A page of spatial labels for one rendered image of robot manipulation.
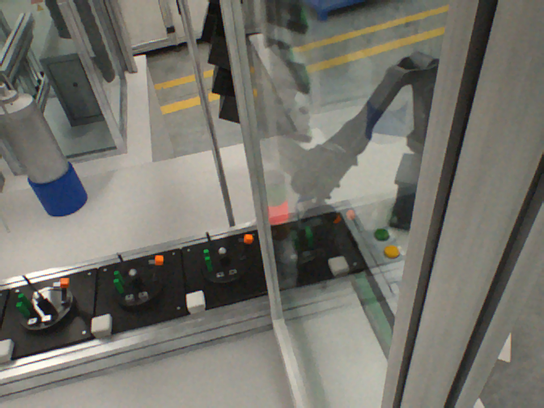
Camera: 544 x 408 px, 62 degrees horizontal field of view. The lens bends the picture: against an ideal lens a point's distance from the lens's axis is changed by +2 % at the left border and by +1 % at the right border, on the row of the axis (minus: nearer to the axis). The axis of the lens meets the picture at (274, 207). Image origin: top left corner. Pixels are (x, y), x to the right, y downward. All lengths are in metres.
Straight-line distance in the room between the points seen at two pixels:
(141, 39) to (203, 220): 3.63
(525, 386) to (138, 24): 4.36
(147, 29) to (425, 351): 4.93
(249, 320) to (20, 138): 0.95
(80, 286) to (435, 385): 1.27
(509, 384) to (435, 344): 2.14
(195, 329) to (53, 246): 0.71
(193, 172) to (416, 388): 1.67
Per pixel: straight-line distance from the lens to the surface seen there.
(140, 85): 2.58
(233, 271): 1.24
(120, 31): 2.66
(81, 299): 1.38
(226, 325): 1.23
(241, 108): 0.75
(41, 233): 1.82
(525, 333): 2.47
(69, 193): 1.80
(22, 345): 1.37
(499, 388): 2.28
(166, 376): 1.29
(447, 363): 0.19
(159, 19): 5.03
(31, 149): 1.69
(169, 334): 1.23
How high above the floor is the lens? 1.96
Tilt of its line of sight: 43 degrees down
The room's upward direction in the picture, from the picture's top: 7 degrees counter-clockwise
